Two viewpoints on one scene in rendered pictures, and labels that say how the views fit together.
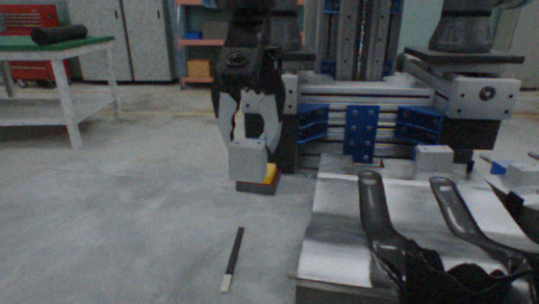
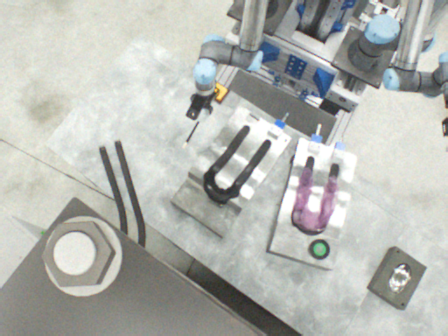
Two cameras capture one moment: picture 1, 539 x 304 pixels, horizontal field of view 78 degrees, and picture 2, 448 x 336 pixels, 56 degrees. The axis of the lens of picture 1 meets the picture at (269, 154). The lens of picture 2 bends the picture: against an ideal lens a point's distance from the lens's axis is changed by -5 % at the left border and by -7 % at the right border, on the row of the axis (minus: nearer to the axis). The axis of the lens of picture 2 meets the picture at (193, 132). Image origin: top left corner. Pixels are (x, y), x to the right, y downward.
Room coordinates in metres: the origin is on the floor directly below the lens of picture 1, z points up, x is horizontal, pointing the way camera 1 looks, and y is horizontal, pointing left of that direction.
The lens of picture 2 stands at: (-0.17, -0.26, 2.64)
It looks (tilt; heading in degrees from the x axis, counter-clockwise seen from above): 70 degrees down; 28
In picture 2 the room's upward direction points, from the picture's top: 3 degrees counter-clockwise
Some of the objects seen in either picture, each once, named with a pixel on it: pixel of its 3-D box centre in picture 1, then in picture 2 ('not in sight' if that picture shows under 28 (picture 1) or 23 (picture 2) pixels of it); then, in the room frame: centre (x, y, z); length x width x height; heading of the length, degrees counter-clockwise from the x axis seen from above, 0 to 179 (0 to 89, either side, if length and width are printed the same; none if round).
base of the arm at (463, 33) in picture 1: (461, 31); (368, 49); (0.94, -0.51, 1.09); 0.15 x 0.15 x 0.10
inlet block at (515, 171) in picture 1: (504, 168); (316, 138); (0.58, -0.45, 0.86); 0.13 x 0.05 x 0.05; 6
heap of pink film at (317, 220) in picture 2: not in sight; (315, 199); (0.32, -0.53, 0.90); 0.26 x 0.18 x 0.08; 6
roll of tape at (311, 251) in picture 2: not in sight; (318, 249); (0.13, -0.61, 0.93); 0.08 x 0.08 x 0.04
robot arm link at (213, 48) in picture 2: not in sight; (215, 52); (0.58, 0.03, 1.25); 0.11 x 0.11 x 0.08; 10
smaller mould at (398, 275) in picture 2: not in sight; (396, 277); (0.17, -0.97, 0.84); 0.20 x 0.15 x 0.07; 168
